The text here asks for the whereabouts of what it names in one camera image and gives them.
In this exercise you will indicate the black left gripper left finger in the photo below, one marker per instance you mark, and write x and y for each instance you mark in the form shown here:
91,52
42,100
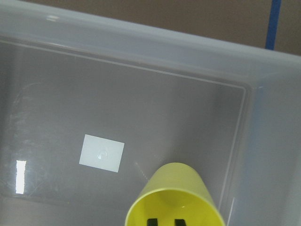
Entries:
152,222

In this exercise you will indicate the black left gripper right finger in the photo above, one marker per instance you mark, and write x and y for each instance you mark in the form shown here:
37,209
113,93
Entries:
179,222

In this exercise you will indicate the yellow plastic cup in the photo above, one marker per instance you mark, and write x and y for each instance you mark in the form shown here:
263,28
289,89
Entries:
175,191

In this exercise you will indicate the clear plastic storage box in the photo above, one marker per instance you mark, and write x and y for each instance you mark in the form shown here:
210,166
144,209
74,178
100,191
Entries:
235,120

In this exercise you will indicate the white label sticker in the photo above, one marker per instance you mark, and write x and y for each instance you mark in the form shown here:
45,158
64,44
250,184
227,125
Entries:
101,153

